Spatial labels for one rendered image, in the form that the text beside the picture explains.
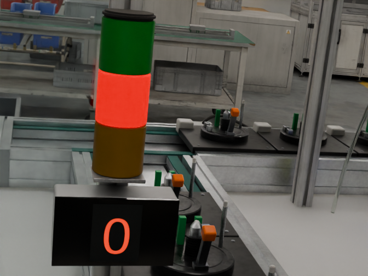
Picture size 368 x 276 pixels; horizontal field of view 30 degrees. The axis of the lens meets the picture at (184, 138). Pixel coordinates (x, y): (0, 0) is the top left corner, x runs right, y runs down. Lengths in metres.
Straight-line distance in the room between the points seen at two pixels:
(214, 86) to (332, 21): 4.33
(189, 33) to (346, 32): 4.28
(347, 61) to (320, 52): 7.96
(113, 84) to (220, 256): 0.59
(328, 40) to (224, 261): 0.79
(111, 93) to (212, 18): 7.24
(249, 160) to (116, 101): 1.25
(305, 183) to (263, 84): 6.26
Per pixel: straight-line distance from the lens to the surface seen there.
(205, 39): 5.62
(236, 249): 1.26
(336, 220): 1.79
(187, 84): 6.02
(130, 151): 0.65
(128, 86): 0.64
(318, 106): 1.79
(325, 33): 1.75
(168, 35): 5.64
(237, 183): 1.89
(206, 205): 1.45
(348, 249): 1.63
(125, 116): 0.64
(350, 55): 9.71
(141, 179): 0.66
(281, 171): 1.91
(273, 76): 8.06
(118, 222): 0.67
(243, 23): 7.92
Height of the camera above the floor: 1.47
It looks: 15 degrees down
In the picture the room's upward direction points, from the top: 6 degrees clockwise
